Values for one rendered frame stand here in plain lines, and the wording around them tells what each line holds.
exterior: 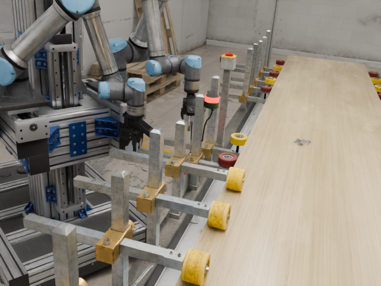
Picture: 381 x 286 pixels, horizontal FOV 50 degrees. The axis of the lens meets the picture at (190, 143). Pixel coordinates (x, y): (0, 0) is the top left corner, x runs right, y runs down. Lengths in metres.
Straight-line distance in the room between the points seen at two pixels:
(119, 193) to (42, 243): 1.37
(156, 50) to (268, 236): 1.00
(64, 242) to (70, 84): 1.35
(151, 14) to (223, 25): 7.85
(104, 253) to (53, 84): 1.18
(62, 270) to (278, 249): 0.62
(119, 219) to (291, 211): 0.60
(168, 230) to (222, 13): 8.35
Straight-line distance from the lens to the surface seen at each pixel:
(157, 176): 1.28
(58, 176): 2.27
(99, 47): 1.81
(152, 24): 1.87
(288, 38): 9.40
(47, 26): 1.69
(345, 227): 1.41
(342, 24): 9.28
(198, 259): 1.02
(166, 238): 1.54
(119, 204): 1.07
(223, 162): 1.69
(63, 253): 0.88
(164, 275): 1.51
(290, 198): 1.49
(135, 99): 1.73
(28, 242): 2.41
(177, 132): 1.48
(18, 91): 1.90
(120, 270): 1.20
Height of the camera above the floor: 1.62
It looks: 23 degrees down
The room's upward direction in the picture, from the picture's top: 4 degrees clockwise
